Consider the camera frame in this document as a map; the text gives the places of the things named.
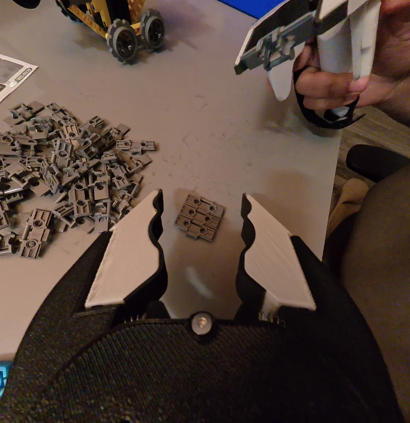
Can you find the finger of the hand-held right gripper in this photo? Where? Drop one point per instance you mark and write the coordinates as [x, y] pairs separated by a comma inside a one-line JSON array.
[[281, 23], [282, 82]]

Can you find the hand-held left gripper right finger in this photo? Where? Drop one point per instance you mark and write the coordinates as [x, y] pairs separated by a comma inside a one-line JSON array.
[[277, 261]]

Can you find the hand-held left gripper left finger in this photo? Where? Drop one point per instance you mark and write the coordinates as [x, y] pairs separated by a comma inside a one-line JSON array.
[[125, 261]]

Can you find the single grey track link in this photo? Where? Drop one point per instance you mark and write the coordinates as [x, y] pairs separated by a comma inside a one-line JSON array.
[[277, 53]]

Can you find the assembled grey track strip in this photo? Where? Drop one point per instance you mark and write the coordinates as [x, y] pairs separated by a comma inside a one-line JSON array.
[[200, 218]]

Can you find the pile of grey track links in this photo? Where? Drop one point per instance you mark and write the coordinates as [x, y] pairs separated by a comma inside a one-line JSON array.
[[69, 171]]

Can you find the person's right hand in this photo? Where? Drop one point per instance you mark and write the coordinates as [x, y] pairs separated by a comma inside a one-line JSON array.
[[396, 49]]

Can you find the blue flat sheet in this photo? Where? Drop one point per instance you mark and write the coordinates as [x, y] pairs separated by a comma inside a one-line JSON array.
[[251, 6]]

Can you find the tan cloth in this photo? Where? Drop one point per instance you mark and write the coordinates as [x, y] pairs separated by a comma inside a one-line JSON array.
[[348, 198]]

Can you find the person's grey trouser leg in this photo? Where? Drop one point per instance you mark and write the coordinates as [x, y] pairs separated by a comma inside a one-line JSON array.
[[383, 264]]

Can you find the black chair armrest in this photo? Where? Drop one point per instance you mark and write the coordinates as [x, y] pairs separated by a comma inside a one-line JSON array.
[[373, 162]]

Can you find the yellow black toy vehicle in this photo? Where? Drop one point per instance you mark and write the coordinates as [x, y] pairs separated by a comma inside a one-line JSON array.
[[125, 36]]

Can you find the yellow grey sticker sheet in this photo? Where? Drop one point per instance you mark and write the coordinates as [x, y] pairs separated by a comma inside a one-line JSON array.
[[9, 76]]

